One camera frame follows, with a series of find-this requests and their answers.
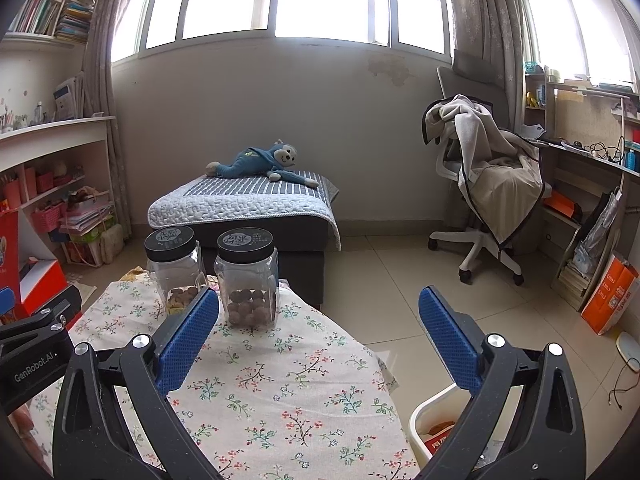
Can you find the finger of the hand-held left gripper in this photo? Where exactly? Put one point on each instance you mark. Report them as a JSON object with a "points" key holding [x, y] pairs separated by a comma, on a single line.
{"points": [[55, 307], [5, 304]]}

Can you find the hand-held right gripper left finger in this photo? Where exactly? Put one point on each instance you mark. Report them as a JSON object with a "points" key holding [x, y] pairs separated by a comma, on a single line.
{"points": [[187, 340]]}

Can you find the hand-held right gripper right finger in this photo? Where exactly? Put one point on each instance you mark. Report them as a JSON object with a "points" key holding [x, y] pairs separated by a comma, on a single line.
{"points": [[450, 345]]}

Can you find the cream plastic waste bin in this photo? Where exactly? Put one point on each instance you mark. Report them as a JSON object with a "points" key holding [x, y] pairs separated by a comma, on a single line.
{"points": [[425, 412]]}

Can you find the red snack packet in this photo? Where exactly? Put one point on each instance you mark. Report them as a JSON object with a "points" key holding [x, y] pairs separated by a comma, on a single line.
{"points": [[437, 446]]}

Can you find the person's left hand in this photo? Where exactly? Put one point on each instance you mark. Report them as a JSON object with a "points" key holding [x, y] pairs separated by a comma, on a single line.
{"points": [[20, 420]]}

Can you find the red gift box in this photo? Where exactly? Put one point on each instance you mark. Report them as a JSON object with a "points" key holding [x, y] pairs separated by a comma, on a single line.
{"points": [[45, 285]]}

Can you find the clear jar with mixed nuts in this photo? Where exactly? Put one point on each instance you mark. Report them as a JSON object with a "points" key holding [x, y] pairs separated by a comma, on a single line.
{"points": [[175, 270]]}

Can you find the clear jar with brown nuts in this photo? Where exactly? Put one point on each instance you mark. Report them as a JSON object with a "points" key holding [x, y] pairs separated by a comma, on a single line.
{"points": [[246, 285]]}

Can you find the cream quilted bag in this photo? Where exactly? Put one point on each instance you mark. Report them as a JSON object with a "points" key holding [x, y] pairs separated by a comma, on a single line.
{"points": [[112, 244]]}

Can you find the pink storage basket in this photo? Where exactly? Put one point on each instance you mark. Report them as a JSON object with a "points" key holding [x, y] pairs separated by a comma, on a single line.
{"points": [[47, 220]]}

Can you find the stack of papers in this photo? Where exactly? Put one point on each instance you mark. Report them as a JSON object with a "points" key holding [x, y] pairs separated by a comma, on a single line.
{"points": [[85, 217]]}

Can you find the white grey office chair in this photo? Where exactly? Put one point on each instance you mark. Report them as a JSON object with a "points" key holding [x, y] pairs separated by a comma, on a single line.
{"points": [[480, 247]]}

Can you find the floral tablecloth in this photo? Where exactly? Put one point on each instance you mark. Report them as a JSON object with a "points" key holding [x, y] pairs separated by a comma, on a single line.
{"points": [[280, 400]]}

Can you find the orange paper bag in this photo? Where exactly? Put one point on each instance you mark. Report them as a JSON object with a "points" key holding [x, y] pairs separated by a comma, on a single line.
{"points": [[607, 295]]}

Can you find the beige blanket with dark trim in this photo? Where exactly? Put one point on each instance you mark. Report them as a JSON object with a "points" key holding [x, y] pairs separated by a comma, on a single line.
{"points": [[500, 180]]}

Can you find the white shelving unit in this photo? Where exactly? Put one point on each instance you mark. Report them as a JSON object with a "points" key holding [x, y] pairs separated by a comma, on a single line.
{"points": [[60, 132]]}

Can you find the orange flat box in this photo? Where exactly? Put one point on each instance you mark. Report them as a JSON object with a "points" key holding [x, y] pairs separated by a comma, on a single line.
{"points": [[561, 207]]}

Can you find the white round scale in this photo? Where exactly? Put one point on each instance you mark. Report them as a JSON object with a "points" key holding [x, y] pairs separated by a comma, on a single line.
{"points": [[630, 350]]}

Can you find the silver foil bag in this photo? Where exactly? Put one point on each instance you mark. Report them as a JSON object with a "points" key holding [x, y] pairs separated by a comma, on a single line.
{"points": [[595, 235]]}

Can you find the blue monkey plush toy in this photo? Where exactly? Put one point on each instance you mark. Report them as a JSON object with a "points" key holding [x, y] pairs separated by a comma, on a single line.
{"points": [[250, 162]]}

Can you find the white desk calendar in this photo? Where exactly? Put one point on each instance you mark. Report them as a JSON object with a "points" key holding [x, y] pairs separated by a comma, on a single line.
{"points": [[67, 100]]}

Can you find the wooden desk with hutch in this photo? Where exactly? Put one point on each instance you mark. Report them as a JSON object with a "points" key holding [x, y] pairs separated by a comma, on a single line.
{"points": [[580, 160]]}

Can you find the grey curtain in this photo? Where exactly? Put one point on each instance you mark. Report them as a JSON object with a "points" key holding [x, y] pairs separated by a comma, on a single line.
{"points": [[102, 85], [485, 20]]}

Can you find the blue bottle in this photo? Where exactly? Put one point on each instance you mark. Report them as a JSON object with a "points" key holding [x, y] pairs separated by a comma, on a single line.
{"points": [[631, 160]]}

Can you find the yellow toy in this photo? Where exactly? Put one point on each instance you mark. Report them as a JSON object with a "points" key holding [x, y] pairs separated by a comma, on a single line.
{"points": [[532, 99]]}

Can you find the teal small basket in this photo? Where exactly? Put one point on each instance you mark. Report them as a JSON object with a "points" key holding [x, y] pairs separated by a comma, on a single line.
{"points": [[533, 68]]}

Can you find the rows of books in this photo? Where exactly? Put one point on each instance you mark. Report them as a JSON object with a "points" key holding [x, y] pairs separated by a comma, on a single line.
{"points": [[40, 12]]}

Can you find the small white framed window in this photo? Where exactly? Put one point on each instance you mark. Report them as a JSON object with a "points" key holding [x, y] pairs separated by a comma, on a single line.
{"points": [[560, 15]]}

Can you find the large white framed window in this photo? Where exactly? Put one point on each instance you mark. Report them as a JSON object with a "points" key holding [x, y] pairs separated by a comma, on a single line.
{"points": [[320, 0]]}

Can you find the white wall bookshelf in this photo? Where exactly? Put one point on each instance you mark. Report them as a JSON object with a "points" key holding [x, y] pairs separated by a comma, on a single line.
{"points": [[30, 37]]}

